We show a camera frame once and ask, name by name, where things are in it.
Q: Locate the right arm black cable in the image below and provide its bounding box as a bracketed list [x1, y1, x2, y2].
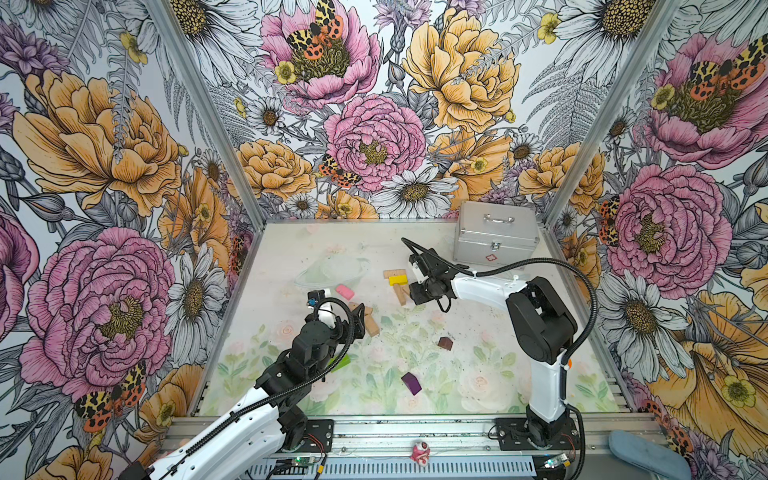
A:
[400, 237, 600, 367]

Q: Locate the aluminium front rail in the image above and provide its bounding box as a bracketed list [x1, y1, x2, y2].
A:
[161, 413, 661, 480]

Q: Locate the grey blue cushion pad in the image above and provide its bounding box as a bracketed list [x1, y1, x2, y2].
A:
[608, 430, 692, 480]

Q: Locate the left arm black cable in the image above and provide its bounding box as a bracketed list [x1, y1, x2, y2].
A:
[155, 296, 361, 475]

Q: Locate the green wood block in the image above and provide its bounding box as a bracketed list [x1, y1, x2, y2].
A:
[333, 355, 352, 372]

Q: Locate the silver metal first-aid case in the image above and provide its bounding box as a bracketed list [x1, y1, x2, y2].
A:
[453, 201, 540, 268]

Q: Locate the pink wood block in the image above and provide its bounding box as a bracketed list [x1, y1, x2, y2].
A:
[335, 284, 355, 300]

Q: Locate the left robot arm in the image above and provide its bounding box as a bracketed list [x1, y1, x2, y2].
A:
[119, 297, 366, 479]

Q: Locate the purple wood block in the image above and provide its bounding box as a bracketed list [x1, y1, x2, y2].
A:
[401, 372, 422, 396]

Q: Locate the natural wood block with hole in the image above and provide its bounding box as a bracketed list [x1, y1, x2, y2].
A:
[348, 302, 373, 316]

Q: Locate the yellow wood block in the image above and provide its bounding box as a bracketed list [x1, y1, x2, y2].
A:
[388, 274, 408, 286]

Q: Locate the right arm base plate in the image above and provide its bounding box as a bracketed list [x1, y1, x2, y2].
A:
[491, 413, 582, 451]

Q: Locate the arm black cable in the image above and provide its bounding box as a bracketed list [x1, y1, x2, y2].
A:
[400, 237, 600, 367]
[155, 296, 361, 475]

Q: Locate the dark brown wood block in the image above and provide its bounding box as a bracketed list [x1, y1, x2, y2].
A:
[437, 336, 454, 351]

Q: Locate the natural block behind yellow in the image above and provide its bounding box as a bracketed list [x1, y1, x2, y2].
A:
[383, 269, 407, 279]

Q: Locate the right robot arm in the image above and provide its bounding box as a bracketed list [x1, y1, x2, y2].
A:
[409, 275, 578, 449]

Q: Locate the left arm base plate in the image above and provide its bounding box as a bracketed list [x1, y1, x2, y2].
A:
[281, 418, 335, 454]

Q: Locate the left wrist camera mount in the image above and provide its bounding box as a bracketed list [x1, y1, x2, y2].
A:
[307, 289, 333, 313]

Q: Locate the small pink red toy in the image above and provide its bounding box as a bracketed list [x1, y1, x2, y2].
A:
[410, 441, 431, 467]

